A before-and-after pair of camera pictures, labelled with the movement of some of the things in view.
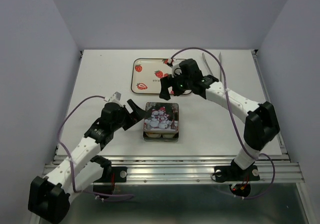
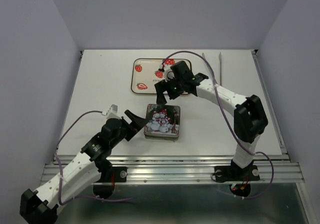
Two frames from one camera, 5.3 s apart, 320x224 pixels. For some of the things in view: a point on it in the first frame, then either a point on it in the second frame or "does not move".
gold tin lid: (164, 118) does not move
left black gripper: (138, 112) → (140, 121)
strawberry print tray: (146, 76) does not move
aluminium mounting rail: (274, 168) does not move
